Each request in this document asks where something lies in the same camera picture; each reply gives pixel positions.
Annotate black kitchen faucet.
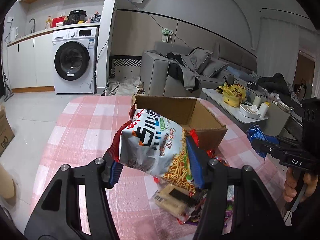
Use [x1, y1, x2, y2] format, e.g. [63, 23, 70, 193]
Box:
[29, 18, 36, 34]

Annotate white coffee table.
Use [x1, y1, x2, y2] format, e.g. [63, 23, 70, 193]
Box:
[200, 88, 268, 132]

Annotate blue snack packet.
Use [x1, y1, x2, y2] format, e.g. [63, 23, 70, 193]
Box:
[246, 124, 279, 159]

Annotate yellow oil bottle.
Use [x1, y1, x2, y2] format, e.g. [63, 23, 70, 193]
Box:
[45, 16, 52, 29]

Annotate clear cracker pack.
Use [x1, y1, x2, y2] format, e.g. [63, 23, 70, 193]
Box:
[152, 184, 207, 224]

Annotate white kitchen cabinet counter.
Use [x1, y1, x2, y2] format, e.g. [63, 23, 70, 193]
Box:
[7, 24, 99, 91]

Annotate small red snack packet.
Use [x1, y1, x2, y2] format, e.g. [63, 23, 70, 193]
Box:
[207, 149, 230, 167]

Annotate white noodle snack bag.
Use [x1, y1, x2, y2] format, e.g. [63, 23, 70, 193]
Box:
[107, 108, 196, 194]

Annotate white washing machine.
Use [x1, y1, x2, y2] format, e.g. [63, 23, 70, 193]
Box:
[52, 26, 98, 94]

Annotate white wall power strip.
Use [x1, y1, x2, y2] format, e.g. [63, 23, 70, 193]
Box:
[162, 28, 174, 43]

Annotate white tray on table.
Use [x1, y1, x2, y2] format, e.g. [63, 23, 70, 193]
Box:
[239, 104, 261, 120]

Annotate patterned floor panel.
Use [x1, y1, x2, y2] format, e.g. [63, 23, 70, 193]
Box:
[109, 55, 142, 80]

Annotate right hand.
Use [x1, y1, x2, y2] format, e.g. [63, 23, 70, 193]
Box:
[283, 167, 319, 203]

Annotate pink plaid tablecloth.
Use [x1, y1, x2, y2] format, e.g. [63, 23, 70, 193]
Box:
[31, 96, 285, 239]

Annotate yellow plastic bag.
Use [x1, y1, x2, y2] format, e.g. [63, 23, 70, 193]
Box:
[216, 82, 246, 107]

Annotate brown cardboard SF box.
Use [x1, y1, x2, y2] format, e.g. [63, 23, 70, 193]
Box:
[131, 94, 227, 151]

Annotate cardboard box on floor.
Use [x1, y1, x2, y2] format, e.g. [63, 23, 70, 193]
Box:
[0, 105, 15, 155]

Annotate white electric kettle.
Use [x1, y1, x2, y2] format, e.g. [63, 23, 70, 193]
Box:
[9, 27, 19, 42]

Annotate grey sofa cushion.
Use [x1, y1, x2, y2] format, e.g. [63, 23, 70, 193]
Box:
[189, 48, 213, 74]

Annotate purple candy bag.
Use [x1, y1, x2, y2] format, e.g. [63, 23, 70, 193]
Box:
[187, 185, 234, 228]

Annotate black pressure cooker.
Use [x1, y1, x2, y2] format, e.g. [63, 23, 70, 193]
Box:
[68, 9, 87, 24]

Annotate dark clothes on sofa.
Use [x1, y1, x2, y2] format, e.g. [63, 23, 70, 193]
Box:
[166, 52, 200, 93]

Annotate grey sofa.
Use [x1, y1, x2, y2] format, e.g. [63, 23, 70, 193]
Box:
[140, 42, 257, 97]

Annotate red box on counter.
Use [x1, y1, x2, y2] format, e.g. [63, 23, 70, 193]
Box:
[51, 16, 66, 28]

